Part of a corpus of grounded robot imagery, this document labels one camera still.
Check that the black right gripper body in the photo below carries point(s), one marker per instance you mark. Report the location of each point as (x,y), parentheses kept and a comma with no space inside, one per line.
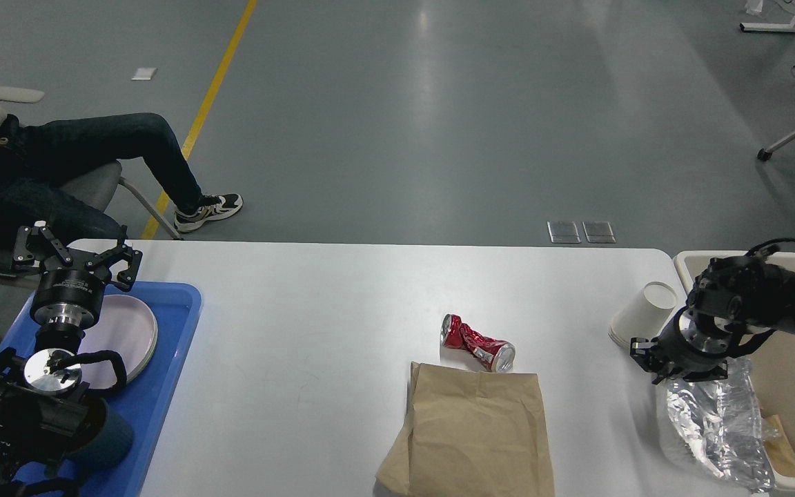
(697,342)

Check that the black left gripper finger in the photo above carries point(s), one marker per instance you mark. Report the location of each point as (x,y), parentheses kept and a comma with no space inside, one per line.
(38,251)
(118,266)

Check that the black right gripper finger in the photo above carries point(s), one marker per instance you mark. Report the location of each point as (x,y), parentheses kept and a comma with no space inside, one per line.
(650,356)
(720,372)

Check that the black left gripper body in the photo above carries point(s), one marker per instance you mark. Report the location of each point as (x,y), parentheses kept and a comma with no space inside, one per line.
(71,296)

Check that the translucent plastic cup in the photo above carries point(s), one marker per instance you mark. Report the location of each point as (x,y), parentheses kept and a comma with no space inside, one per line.
(644,315)

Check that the foil sheet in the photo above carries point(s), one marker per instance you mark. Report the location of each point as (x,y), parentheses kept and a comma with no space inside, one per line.
(714,429)

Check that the pink plate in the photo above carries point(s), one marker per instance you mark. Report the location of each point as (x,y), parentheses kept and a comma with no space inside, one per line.
(108,332)

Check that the dark teal mug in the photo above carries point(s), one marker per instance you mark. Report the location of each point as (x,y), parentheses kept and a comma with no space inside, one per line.
(105,440)

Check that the crushed red soda can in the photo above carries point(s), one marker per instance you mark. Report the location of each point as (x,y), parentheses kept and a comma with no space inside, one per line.
(496,356)

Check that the brown paper bag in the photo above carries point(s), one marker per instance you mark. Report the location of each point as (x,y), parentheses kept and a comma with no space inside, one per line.
(469,433)

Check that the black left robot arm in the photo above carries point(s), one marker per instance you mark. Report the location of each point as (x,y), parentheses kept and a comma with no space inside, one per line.
(55,423)

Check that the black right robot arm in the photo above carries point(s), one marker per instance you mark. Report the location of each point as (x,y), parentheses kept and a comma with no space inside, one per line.
(734,306)

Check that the green plate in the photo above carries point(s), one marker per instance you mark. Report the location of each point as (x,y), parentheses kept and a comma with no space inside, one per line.
(139,344)

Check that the grey office chair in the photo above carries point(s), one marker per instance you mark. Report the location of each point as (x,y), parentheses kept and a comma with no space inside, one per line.
(96,189)

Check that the blue plastic tray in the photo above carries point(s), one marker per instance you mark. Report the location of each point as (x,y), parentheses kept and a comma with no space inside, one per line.
(145,399)

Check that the seated person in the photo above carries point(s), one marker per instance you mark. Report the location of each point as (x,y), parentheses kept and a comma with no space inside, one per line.
(35,161)

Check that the floor outlet plates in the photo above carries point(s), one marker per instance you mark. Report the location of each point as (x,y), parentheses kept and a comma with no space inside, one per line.
(562,232)

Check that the white paper on floor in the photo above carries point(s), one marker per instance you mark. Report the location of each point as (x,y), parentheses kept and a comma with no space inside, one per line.
(144,74)

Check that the white table leg frame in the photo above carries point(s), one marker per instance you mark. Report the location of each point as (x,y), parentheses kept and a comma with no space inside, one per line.
(769,16)

